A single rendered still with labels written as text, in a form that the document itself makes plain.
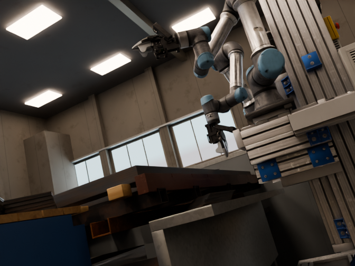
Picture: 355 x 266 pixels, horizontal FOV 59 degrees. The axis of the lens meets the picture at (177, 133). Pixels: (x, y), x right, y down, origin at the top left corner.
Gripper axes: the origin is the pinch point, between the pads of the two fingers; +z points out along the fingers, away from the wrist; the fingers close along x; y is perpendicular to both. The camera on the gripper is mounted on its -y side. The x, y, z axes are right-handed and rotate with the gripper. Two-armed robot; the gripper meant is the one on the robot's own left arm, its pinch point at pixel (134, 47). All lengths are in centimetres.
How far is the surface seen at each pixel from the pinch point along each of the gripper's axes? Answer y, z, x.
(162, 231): 86, 6, -26
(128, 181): 66, 13, -16
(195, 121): -331, -147, 850
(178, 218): 84, 1, -29
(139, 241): 85, 15, -8
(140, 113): -449, 27, 921
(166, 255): 92, 6, -25
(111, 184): 65, 19, -13
